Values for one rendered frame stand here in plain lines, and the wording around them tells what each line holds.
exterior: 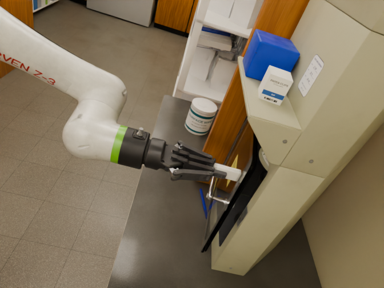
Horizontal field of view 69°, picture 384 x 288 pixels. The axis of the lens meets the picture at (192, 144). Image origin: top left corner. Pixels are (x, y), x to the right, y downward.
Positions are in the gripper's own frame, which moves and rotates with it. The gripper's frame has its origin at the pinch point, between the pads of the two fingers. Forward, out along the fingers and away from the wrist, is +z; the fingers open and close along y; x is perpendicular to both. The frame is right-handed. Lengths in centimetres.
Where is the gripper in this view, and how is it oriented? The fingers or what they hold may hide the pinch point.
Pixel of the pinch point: (226, 172)
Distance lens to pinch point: 71.5
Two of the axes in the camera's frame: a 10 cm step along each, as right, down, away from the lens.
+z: 9.6, 2.6, 1.2
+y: 0.7, -6.1, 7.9
